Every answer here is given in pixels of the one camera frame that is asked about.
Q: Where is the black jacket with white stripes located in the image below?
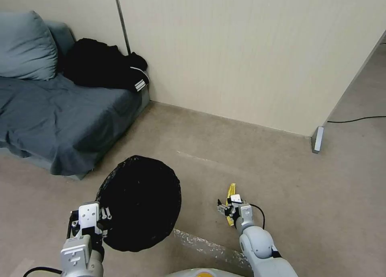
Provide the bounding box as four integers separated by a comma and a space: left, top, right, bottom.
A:
62, 38, 150, 93

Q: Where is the white robot front shell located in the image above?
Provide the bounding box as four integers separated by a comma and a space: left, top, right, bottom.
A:
165, 267, 253, 277

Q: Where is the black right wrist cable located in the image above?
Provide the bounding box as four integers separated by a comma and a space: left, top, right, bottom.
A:
249, 203, 267, 230

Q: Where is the blue-grey sofa cover sheet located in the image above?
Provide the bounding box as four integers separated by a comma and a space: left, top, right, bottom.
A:
0, 74, 142, 177

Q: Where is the shiny silver floor strip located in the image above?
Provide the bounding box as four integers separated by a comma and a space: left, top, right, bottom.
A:
173, 228, 251, 269

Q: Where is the black floor cable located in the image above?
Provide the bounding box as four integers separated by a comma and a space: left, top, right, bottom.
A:
326, 116, 386, 123

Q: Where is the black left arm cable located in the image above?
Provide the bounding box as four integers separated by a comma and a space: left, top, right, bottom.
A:
22, 266, 64, 277

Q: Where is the silver partition foot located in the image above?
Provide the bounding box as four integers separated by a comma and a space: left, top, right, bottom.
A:
311, 126, 325, 154

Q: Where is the grey fabric sofa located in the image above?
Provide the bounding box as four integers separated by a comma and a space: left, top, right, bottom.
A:
0, 21, 151, 181

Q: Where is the trash bin with black bag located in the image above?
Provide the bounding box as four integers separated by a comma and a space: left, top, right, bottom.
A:
95, 155, 183, 252

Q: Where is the yellow banana peel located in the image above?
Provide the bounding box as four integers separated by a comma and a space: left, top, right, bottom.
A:
223, 183, 238, 228

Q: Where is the blue-grey pillow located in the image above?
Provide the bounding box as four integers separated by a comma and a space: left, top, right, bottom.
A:
0, 10, 60, 81

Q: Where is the thin metal pole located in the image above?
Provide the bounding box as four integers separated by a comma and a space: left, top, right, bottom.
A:
113, 0, 132, 55

